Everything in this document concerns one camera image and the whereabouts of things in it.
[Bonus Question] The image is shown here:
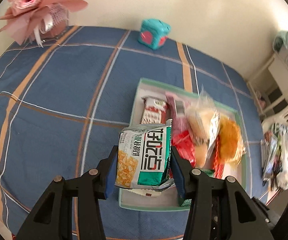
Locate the pink rose bouquet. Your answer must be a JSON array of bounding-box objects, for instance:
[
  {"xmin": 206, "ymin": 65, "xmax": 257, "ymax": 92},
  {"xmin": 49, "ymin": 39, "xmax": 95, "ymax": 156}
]
[{"xmin": 0, "ymin": 0, "xmax": 88, "ymax": 47}]

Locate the small white snack wrapper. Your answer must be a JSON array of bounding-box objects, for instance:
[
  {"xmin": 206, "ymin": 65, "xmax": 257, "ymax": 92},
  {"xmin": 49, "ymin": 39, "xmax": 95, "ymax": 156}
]
[{"xmin": 115, "ymin": 119, "xmax": 172, "ymax": 191}]

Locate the clear white bun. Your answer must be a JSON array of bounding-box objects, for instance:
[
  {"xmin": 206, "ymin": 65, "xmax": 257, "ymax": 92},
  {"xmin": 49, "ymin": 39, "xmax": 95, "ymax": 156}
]
[{"xmin": 186, "ymin": 90, "xmax": 220, "ymax": 158}]

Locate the long red patterned packet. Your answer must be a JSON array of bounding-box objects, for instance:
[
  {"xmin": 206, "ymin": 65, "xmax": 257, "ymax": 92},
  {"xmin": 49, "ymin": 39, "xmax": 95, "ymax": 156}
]
[{"xmin": 213, "ymin": 135, "xmax": 225, "ymax": 179}]

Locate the white jelly cup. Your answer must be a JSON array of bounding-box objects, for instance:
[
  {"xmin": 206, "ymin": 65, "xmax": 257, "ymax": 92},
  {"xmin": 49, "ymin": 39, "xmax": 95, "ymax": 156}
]
[{"xmin": 195, "ymin": 144, "xmax": 208, "ymax": 168}]

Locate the clear glass vase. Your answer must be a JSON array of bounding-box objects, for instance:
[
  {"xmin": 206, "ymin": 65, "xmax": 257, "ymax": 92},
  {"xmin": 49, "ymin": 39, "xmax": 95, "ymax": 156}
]
[{"xmin": 39, "ymin": 6, "xmax": 68, "ymax": 41}]

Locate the teal rimmed white tray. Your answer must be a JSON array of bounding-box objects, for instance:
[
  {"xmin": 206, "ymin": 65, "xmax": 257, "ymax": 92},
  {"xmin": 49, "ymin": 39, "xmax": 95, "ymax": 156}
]
[{"xmin": 119, "ymin": 78, "xmax": 249, "ymax": 212}]

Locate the bright red snack bag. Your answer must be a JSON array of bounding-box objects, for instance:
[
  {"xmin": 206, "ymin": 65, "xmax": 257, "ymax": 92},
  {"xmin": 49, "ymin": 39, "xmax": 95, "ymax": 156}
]
[{"xmin": 171, "ymin": 130, "xmax": 196, "ymax": 167}]

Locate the blue plaid tablecloth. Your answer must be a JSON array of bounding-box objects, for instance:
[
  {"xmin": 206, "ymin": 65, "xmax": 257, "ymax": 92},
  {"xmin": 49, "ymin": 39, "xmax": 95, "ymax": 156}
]
[{"xmin": 0, "ymin": 27, "xmax": 267, "ymax": 233}]

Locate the yellow cake packet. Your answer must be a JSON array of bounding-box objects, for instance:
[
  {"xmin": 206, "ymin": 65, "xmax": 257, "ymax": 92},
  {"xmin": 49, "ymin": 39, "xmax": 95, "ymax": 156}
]
[{"xmin": 219, "ymin": 115, "xmax": 245, "ymax": 167}]

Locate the white printed snack packet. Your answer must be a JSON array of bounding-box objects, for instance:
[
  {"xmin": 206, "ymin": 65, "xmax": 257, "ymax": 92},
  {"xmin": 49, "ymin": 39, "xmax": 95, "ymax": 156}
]
[{"xmin": 128, "ymin": 189, "xmax": 161, "ymax": 197}]

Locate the green snack packet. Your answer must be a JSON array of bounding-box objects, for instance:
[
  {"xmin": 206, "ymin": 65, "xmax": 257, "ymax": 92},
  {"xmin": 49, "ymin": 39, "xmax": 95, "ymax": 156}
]
[{"xmin": 179, "ymin": 198, "xmax": 192, "ymax": 207}]

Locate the dark red milk biscuit packet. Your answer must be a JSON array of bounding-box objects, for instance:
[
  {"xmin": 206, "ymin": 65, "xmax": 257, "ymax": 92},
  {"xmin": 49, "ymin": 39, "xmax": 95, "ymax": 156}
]
[{"xmin": 140, "ymin": 96, "xmax": 168, "ymax": 124}]

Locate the teal toy house box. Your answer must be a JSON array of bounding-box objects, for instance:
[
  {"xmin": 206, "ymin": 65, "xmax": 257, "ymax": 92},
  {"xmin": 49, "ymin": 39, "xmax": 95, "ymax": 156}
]
[{"xmin": 138, "ymin": 18, "xmax": 171, "ymax": 50}]

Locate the green cow biscuit packet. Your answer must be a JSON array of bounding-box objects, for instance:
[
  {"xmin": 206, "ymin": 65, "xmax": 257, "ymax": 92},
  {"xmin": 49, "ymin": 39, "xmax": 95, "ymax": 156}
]
[{"xmin": 201, "ymin": 168, "xmax": 215, "ymax": 178}]

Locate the pink snack packet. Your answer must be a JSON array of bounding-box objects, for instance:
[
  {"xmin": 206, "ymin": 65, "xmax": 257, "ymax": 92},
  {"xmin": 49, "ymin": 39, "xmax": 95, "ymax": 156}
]
[{"xmin": 165, "ymin": 92, "xmax": 191, "ymax": 136}]

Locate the clutter of bags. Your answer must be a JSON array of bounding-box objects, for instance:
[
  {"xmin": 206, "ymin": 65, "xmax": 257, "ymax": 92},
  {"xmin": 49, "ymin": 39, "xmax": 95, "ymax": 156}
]
[{"xmin": 260, "ymin": 123, "xmax": 288, "ymax": 190}]

